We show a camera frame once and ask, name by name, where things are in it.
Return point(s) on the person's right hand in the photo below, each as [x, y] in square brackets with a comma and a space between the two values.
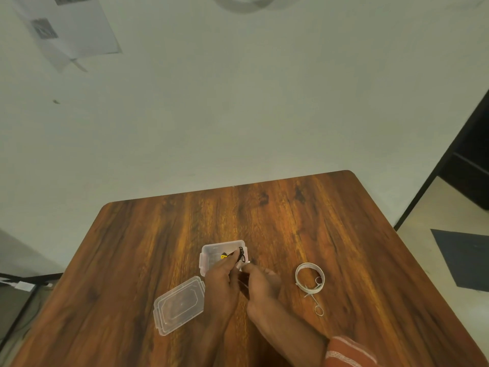
[263, 284]

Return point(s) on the person's left hand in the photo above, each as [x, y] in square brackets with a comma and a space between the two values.
[219, 290]

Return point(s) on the person's right fingers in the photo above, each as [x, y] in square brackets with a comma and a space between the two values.
[250, 270]

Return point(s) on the person's left fingers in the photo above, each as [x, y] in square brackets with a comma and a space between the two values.
[230, 264]

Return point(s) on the person's right forearm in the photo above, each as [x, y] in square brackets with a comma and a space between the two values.
[286, 332]

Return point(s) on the person's left forearm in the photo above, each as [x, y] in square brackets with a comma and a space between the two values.
[208, 343]

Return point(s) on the clear plastic container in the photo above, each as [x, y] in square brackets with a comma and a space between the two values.
[212, 251]

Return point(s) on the white tape roll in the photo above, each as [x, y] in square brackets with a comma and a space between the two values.
[300, 280]

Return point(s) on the clear plastic lid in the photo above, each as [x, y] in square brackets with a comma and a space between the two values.
[179, 305]

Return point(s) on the small silver scissors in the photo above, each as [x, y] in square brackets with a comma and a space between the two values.
[315, 301]

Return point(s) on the orange striped sleeve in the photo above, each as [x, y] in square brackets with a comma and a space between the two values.
[349, 353]

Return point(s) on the white charger block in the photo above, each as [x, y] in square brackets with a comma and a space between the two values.
[25, 286]

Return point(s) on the dark grey floor mat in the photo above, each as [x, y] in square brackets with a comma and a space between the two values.
[464, 259]

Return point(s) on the white printed paper sheet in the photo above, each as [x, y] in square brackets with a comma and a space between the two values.
[42, 38]
[89, 28]

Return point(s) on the black metal frame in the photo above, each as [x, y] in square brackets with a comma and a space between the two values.
[23, 301]

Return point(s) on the black door frame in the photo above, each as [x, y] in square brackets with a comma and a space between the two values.
[464, 164]

